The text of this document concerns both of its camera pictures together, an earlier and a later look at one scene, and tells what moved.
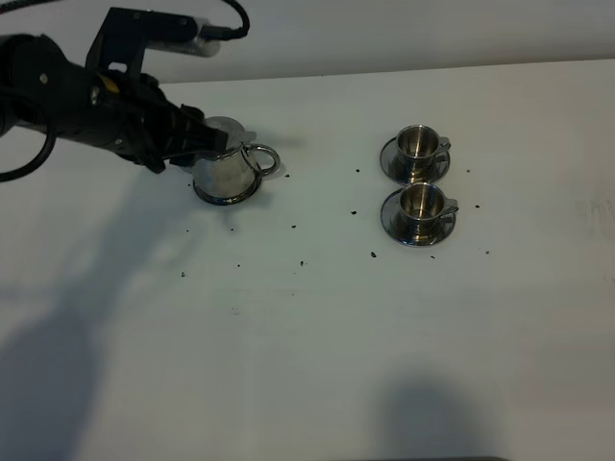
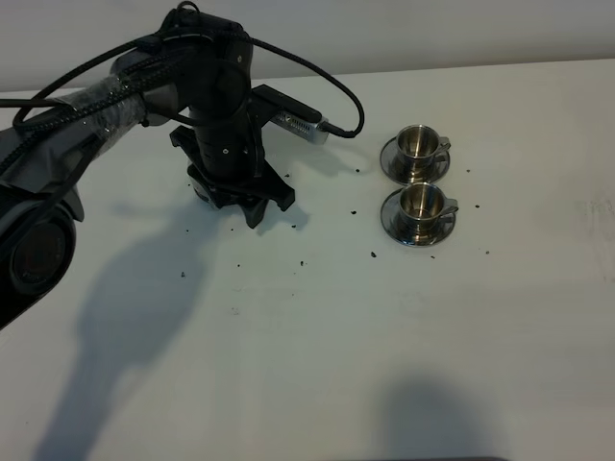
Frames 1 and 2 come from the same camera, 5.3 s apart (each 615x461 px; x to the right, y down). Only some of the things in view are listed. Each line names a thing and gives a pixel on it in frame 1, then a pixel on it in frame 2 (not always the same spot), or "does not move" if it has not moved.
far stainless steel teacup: (417, 145) does not move
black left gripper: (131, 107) → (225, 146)
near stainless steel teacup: (422, 206) does not move
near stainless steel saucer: (389, 213) does not move
